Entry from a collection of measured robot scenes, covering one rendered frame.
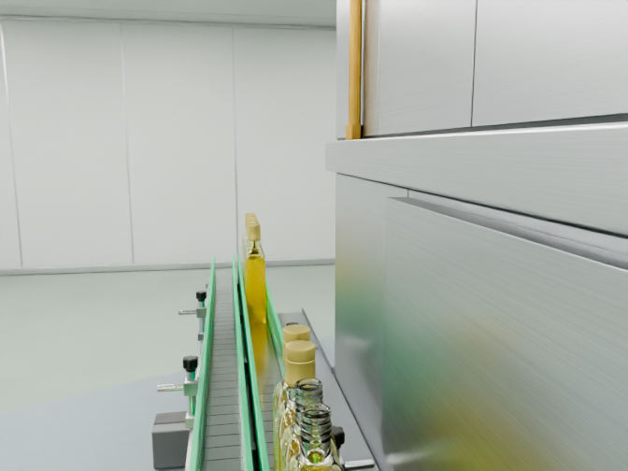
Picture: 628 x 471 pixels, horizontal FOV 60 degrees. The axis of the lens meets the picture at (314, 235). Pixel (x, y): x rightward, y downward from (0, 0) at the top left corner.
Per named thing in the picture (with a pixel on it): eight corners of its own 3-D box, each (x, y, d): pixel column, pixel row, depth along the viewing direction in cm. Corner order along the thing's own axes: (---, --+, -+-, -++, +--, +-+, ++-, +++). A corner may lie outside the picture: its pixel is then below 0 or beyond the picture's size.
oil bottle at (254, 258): (265, 321, 160) (264, 225, 155) (247, 321, 159) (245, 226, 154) (264, 315, 165) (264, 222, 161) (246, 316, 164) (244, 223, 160)
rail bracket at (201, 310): (207, 342, 143) (206, 292, 141) (178, 344, 142) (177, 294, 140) (207, 337, 147) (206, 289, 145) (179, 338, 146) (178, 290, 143)
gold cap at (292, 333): (282, 368, 66) (281, 333, 65) (282, 357, 69) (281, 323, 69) (311, 367, 66) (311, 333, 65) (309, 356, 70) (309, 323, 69)
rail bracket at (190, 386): (200, 432, 98) (197, 361, 96) (158, 435, 97) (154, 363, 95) (201, 421, 102) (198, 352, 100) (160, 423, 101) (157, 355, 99)
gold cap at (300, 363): (319, 387, 61) (319, 349, 60) (287, 390, 60) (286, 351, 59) (313, 374, 64) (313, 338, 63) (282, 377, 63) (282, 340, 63)
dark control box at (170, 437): (194, 467, 108) (192, 428, 107) (152, 472, 107) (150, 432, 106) (196, 446, 116) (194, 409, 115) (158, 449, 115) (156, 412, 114)
